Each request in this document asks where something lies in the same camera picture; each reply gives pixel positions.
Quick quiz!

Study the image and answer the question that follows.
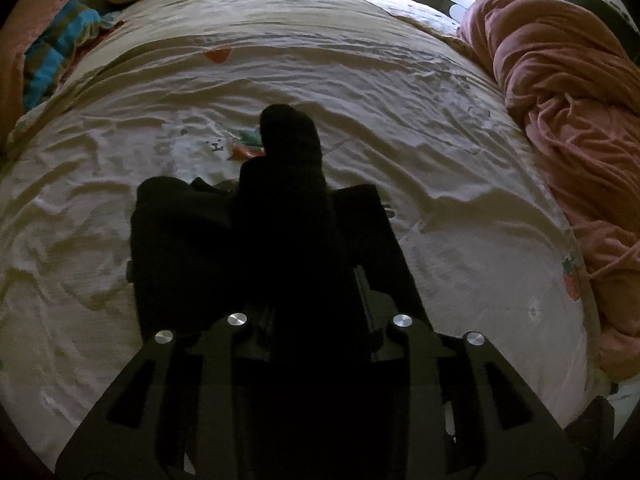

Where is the pink quilt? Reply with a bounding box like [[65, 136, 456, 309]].
[[457, 0, 640, 381]]

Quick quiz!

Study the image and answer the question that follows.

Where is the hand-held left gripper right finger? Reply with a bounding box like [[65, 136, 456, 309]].
[[332, 185, 585, 480]]

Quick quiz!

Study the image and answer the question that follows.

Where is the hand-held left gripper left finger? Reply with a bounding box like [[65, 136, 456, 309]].
[[55, 310, 273, 480]]

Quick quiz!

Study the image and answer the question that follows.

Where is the blue striped blanket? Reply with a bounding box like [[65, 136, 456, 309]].
[[24, 0, 103, 111]]

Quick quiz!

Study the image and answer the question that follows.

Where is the white printed bed sheet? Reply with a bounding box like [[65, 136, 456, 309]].
[[0, 0, 611, 471]]

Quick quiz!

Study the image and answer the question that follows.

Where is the black sock with orange cuff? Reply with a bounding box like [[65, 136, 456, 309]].
[[235, 104, 371, 361]]

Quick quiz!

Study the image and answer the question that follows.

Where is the black screen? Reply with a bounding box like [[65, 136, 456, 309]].
[[562, 0, 633, 63]]

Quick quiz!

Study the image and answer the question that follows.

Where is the pink pillow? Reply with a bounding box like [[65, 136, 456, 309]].
[[0, 0, 86, 136]]

